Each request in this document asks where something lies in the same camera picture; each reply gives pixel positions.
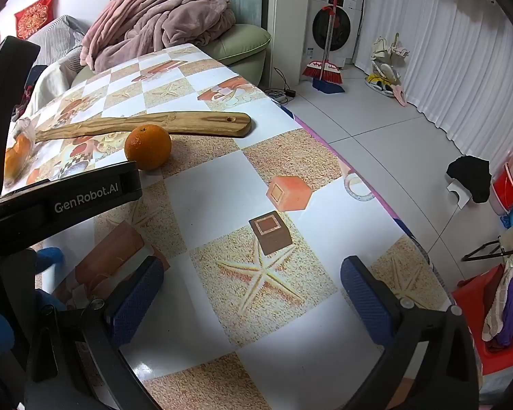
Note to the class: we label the red broom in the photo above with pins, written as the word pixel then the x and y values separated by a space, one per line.
pixel 325 70

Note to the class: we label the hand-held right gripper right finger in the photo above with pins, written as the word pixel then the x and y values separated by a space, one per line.
pixel 367 303

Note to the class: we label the pink blanket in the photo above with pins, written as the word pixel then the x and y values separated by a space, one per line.
pixel 162 13

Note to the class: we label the blue dustpan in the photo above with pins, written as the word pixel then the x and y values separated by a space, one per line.
pixel 330 86

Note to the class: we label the round orange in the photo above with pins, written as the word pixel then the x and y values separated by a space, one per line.
pixel 148 147

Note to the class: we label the red plastic basket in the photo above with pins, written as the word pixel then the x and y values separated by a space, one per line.
pixel 474 307

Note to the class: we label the white handbag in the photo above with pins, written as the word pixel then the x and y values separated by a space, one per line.
pixel 382 47

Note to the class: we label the white cabinet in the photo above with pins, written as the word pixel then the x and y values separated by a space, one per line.
pixel 288 21

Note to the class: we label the white washing machine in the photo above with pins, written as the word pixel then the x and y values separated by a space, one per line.
pixel 342 30

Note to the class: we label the white cushion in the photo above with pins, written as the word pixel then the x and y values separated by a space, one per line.
pixel 53 81

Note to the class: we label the clear glass bowl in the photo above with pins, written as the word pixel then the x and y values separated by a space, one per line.
pixel 25 130

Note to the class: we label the pink slipper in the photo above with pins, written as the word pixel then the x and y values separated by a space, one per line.
pixel 401 96

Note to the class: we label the long wooden board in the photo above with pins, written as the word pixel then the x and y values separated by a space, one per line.
pixel 188 121

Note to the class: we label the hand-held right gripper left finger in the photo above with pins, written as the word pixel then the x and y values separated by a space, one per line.
pixel 137 303

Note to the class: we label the white and purple clothes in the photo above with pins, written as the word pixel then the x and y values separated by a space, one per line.
pixel 506 307

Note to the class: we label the checkered printed tablecloth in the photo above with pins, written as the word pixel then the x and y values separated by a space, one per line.
pixel 282 171

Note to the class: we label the green leather sofa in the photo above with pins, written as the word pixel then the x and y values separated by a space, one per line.
pixel 243 40

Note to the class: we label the black folding rack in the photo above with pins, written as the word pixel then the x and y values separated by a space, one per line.
pixel 489 250

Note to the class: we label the grey striped bedding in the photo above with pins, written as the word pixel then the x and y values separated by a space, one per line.
pixel 57 36

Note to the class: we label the white curtain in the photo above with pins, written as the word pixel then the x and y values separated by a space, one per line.
pixel 453 59

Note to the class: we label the red bucket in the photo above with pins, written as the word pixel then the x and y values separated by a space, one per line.
pixel 511 183

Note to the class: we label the white card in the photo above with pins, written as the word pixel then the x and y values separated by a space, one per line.
pixel 457 196

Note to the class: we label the black and red clothing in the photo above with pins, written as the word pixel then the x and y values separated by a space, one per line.
pixel 25 94

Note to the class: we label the black cloth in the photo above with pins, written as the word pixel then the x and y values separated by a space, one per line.
pixel 470 177

